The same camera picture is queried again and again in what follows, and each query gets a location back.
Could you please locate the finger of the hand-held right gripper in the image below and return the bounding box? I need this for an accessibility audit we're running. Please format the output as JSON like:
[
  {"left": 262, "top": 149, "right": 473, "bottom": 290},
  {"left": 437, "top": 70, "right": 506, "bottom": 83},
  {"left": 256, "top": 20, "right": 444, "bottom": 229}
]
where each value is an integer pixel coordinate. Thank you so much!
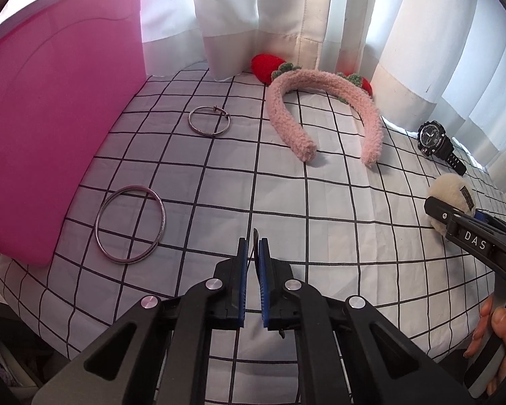
[
  {"left": 461, "top": 213, "right": 506, "bottom": 238},
  {"left": 424, "top": 196, "right": 463, "bottom": 237}
]

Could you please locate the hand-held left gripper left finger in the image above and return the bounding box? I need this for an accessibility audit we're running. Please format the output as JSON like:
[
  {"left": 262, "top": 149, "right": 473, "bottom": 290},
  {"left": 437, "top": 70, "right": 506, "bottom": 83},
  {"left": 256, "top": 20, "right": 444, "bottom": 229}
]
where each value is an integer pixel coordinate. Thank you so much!
[{"left": 31, "top": 238, "right": 254, "bottom": 405}]

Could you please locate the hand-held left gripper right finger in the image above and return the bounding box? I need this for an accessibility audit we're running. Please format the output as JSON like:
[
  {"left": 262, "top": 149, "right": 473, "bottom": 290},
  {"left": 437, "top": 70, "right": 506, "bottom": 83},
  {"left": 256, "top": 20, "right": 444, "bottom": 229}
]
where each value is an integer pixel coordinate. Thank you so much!
[{"left": 257, "top": 238, "right": 474, "bottom": 405}]

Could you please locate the cream fluffy puff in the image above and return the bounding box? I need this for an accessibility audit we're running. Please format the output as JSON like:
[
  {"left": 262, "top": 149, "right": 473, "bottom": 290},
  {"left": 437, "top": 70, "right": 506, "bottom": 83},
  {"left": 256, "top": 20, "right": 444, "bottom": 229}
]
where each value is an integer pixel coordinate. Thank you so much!
[{"left": 428, "top": 174, "right": 475, "bottom": 241}]

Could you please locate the thin black hair clip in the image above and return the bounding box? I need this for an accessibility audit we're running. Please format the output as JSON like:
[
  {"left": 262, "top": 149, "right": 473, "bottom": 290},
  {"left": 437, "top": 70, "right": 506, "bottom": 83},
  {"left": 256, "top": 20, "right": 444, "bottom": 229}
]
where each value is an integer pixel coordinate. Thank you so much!
[{"left": 250, "top": 228, "right": 260, "bottom": 269}]

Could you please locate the person's right hand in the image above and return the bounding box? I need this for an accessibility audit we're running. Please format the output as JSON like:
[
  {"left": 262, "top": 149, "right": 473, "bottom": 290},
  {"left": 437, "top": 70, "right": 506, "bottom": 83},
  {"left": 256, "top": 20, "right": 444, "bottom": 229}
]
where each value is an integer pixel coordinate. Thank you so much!
[{"left": 464, "top": 297, "right": 506, "bottom": 397}]

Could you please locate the black wristwatch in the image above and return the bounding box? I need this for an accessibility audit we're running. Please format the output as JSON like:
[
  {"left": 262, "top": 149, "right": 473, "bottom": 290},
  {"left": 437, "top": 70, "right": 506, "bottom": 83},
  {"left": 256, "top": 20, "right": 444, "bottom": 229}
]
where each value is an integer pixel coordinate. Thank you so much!
[{"left": 417, "top": 120, "right": 467, "bottom": 175}]

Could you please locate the white black-grid cloth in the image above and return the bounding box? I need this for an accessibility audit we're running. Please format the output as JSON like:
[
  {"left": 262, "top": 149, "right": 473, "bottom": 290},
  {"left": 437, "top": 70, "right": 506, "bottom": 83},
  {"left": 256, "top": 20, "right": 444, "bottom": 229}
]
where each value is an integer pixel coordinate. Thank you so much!
[{"left": 0, "top": 67, "right": 506, "bottom": 405}]

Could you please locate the large silver bangle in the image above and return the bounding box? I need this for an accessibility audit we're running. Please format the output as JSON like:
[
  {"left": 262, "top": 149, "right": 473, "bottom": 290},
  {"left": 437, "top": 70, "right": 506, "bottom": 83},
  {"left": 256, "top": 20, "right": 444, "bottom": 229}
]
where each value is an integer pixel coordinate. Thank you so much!
[{"left": 95, "top": 185, "right": 167, "bottom": 265}]

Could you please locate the small silver open bangle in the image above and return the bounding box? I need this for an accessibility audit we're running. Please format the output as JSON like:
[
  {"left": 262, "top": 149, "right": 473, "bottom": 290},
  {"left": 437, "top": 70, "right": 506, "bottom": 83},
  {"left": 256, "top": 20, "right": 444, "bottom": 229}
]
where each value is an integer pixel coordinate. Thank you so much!
[{"left": 188, "top": 105, "right": 232, "bottom": 138}]

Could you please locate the pink fluffy strawberry headband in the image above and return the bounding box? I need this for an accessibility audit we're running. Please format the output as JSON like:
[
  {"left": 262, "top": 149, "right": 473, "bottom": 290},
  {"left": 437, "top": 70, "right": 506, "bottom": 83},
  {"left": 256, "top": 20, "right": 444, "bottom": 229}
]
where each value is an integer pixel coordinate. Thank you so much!
[{"left": 252, "top": 53, "right": 384, "bottom": 168}]

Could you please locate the white curtain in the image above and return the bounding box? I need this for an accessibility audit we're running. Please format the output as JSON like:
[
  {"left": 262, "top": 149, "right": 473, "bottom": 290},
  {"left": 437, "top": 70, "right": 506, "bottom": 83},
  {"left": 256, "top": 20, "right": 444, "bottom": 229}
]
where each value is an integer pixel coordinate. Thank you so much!
[{"left": 140, "top": 0, "right": 506, "bottom": 173}]

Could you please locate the pink plastic storage box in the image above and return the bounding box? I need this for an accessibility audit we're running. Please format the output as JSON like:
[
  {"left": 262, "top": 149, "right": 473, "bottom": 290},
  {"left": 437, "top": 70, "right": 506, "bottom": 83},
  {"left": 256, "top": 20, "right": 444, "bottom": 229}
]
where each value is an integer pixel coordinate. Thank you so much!
[{"left": 0, "top": 0, "right": 153, "bottom": 267}]

